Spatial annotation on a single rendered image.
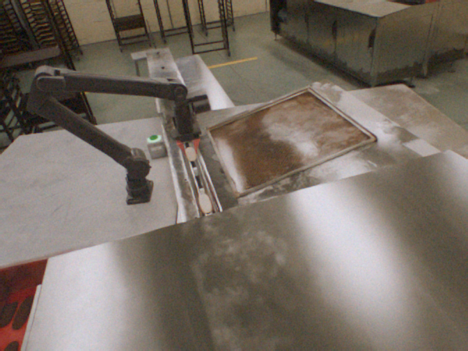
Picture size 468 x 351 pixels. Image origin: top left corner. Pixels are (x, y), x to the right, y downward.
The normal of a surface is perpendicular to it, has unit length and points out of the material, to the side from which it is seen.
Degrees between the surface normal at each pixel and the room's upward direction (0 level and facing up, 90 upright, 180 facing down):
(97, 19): 90
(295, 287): 0
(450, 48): 90
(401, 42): 89
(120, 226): 0
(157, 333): 0
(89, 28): 90
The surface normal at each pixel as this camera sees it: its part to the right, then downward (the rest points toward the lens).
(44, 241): -0.11, -0.81
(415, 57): 0.26, 0.53
